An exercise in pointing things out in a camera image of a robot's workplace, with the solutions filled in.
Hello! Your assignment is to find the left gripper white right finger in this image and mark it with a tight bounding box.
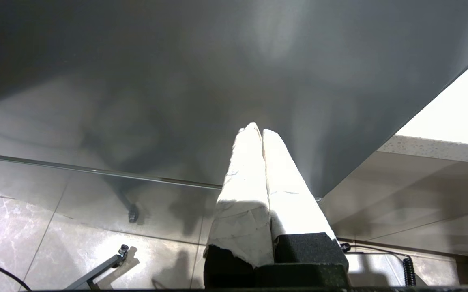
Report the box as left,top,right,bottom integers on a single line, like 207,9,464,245
263,129,349,265

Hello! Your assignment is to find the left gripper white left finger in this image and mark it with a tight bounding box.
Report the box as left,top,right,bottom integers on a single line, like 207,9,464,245
204,123,275,287

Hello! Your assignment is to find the beige under-counter cabinet front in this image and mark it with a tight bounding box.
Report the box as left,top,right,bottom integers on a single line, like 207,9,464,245
319,151,468,260

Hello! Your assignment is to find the stainless steel appliance front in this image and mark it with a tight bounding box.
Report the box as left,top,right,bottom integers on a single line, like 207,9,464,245
0,0,468,246

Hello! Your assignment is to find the grey metal bar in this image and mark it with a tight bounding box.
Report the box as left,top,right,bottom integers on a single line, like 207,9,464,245
64,244,130,290

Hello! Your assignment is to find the coiled black cable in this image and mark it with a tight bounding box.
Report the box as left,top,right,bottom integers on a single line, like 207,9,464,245
339,243,417,287

